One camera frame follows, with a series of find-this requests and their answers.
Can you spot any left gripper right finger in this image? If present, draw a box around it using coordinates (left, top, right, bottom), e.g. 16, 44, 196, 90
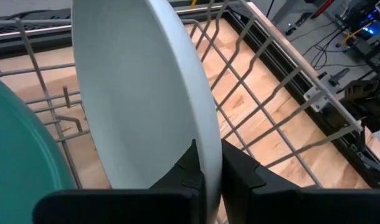
221, 139, 380, 224

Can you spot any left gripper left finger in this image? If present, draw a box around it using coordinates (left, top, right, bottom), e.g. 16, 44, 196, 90
32, 139, 207, 224

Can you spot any pale blue plate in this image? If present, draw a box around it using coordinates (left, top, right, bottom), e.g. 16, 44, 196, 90
70, 0, 224, 224

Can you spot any teal plate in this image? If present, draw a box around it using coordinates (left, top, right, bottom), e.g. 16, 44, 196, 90
0, 73, 77, 224

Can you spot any black metal clamp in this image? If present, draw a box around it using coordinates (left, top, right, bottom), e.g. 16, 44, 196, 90
317, 67, 351, 88

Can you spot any computer with blue lights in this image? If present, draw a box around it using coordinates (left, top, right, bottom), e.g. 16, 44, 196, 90
333, 0, 380, 63

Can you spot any black aluminium frame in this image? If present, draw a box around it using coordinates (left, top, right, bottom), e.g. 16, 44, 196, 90
0, 0, 380, 189

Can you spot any grey metal bracket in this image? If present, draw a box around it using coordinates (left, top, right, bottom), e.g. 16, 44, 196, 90
303, 86, 330, 113

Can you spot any grey wire dish rack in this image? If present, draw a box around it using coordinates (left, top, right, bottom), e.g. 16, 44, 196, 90
0, 0, 364, 190

